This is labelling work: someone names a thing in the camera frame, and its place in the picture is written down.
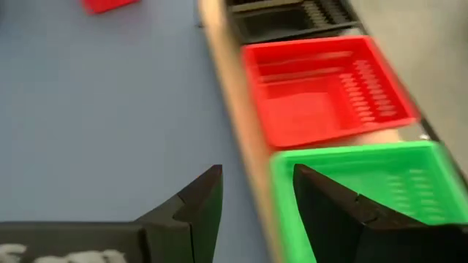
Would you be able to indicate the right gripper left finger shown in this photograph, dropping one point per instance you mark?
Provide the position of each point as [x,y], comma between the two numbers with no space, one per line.
[190,226]

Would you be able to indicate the black plastic slotted basket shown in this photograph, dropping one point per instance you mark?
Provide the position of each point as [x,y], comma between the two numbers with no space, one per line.
[278,22]

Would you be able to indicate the red plastic slotted basket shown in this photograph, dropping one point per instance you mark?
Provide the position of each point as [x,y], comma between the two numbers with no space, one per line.
[303,117]
[106,5]

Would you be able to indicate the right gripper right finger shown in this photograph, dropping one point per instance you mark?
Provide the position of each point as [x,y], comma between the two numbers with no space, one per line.
[336,230]

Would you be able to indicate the wooden shelf with black frame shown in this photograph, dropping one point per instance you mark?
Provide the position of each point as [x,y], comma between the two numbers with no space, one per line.
[234,91]

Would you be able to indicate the green plastic slotted basket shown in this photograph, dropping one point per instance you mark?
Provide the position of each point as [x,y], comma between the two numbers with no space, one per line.
[384,171]

